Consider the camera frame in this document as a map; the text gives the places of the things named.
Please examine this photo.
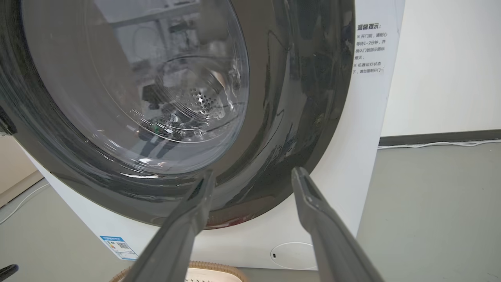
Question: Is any white front-load washing machine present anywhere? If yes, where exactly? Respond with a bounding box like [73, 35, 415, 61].
[16, 0, 406, 271]

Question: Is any dark round washing machine door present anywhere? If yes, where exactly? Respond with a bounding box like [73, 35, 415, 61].
[0, 0, 356, 229]

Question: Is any white cable on floor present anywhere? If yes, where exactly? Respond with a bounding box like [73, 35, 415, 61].
[377, 139, 501, 150]

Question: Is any thin white floor cable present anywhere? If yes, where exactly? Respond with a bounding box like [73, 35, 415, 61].
[0, 183, 50, 225]

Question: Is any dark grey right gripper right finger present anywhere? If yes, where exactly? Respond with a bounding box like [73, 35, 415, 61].
[291, 166, 385, 282]

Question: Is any white laundry basket woven rim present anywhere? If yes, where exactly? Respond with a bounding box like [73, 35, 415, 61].
[110, 261, 249, 282]

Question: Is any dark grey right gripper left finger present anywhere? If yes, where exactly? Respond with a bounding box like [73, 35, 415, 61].
[133, 169, 216, 282]

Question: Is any dark gripper finger tip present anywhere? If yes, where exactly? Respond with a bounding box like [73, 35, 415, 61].
[0, 264, 19, 281]

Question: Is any blue energy label sticker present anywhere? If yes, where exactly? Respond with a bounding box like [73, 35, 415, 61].
[99, 235, 139, 261]

